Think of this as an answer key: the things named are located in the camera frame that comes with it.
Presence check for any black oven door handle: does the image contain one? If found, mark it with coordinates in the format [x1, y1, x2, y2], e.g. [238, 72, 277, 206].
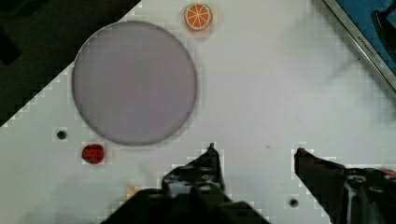
[371, 8, 396, 61]

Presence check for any red strawberry toy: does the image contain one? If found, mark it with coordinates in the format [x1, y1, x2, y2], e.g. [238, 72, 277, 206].
[81, 144, 105, 164]

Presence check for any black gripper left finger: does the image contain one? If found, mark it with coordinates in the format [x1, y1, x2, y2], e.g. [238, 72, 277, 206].
[162, 143, 225, 197]

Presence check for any orange slice toy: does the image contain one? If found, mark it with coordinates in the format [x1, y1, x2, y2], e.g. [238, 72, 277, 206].
[183, 3, 214, 32]

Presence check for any grey round plate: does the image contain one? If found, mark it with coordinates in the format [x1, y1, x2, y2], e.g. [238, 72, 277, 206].
[72, 21, 197, 146]

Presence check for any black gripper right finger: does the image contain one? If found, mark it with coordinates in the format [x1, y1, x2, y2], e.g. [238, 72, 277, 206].
[294, 148, 396, 224]

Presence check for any black toaster oven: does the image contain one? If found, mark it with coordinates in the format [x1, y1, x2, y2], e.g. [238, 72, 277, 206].
[321, 0, 396, 91]

